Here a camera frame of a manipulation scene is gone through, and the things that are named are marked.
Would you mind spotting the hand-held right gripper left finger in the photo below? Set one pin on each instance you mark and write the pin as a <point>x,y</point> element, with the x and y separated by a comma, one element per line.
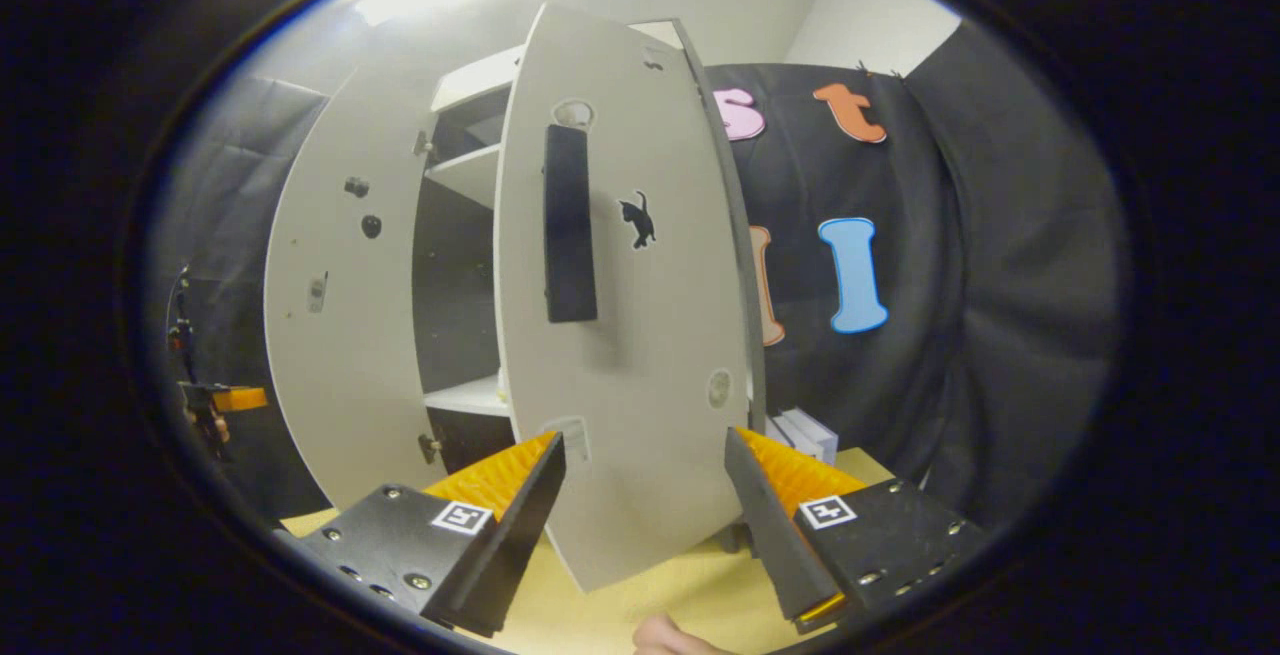
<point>515,540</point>

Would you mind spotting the white shoe cabinet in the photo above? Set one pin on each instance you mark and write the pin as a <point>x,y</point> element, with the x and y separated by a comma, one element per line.
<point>460,395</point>

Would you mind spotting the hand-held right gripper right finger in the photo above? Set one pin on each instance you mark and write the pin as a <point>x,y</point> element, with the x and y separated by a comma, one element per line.
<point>772,525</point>

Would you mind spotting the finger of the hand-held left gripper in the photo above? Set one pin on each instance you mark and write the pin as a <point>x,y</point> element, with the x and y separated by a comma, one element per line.
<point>242,399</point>

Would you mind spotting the black backdrop cloth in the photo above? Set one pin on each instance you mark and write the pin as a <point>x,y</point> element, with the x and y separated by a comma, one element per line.
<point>1000,285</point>

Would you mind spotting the white cabinet door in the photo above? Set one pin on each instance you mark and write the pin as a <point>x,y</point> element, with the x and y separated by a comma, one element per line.
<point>650,335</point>
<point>340,385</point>

